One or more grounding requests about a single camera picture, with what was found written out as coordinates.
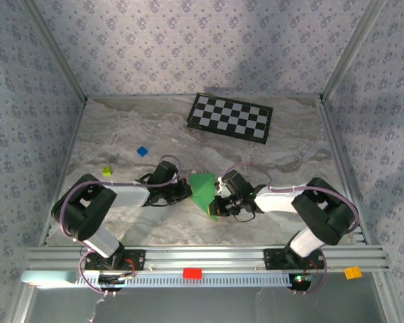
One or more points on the green paper sheet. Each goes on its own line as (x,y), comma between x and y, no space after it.
(202,193)

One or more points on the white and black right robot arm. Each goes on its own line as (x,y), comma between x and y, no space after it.
(323,215)

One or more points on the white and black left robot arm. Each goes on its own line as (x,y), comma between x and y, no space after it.
(128,198)

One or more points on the small blue block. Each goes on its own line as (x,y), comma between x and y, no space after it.
(142,151)

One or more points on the small yellow-green block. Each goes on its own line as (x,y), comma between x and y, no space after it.
(107,171)

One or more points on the red toy brick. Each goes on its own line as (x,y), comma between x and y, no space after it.
(192,273)

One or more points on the black white checkerboard board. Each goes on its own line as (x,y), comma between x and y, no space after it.
(229,117)

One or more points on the circuit board with LEDs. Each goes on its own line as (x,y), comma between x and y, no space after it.
(301,278)

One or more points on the orange toy brick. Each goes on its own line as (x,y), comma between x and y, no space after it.
(353,273)

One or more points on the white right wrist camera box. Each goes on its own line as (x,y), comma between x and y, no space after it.
(223,188)

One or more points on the aluminium mounting rail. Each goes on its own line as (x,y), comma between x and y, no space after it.
(205,257)

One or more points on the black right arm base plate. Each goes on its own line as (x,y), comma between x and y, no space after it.
(272,259)

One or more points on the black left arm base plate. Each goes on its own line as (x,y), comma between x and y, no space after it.
(138,259)

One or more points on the aluminium frame bar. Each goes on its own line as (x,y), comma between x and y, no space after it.
(335,141)
(138,97)
(71,151)

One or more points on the aluminium frame post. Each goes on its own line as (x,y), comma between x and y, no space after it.
(351,50)
(57,50)

